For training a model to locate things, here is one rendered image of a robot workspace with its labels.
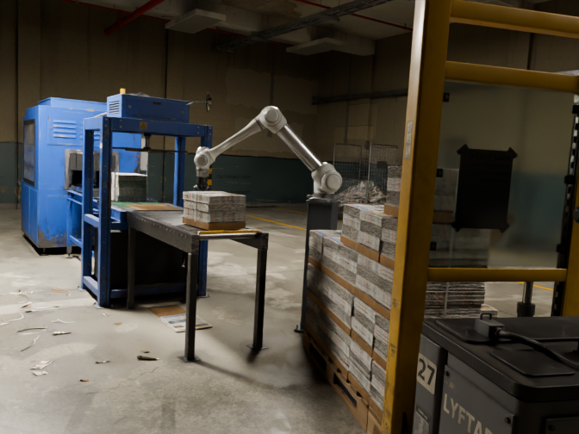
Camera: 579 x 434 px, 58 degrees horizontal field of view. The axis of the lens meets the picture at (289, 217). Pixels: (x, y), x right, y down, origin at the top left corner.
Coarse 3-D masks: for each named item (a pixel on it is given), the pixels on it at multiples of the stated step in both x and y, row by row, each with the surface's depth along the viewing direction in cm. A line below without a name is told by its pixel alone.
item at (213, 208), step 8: (200, 200) 349; (208, 200) 340; (216, 200) 344; (224, 200) 347; (232, 200) 350; (240, 200) 354; (200, 208) 349; (208, 208) 341; (216, 208) 342; (224, 208) 346; (232, 208) 350; (240, 208) 354; (200, 216) 350; (208, 216) 342; (216, 216) 343; (224, 216) 347; (232, 216) 350; (240, 216) 354
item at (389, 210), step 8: (384, 208) 241; (392, 208) 233; (384, 256) 240; (384, 264) 239; (392, 264) 231; (376, 304) 246; (384, 312) 237; (376, 352) 246; (376, 360) 246; (384, 368) 236; (376, 408) 244
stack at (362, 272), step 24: (312, 240) 351; (336, 240) 311; (312, 264) 353; (336, 264) 304; (360, 264) 269; (312, 288) 349; (336, 288) 303; (360, 288) 268; (312, 312) 348; (336, 312) 302; (360, 312) 268; (336, 336) 300; (360, 336) 266; (360, 360) 264; (336, 384) 303; (360, 384) 264; (360, 408) 262
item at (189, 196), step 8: (184, 192) 366; (192, 192) 360; (200, 192) 364; (208, 192) 368; (216, 192) 371; (184, 200) 367; (192, 200) 357; (184, 208) 368; (192, 208) 358; (184, 216) 368; (192, 216) 359
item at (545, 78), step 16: (448, 64) 176; (464, 64) 177; (464, 80) 178; (480, 80) 179; (496, 80) 181; (512, 80) 182; (528, 80) 184; (544, 80) 185; (560, 80) 187; (576, 80) 189
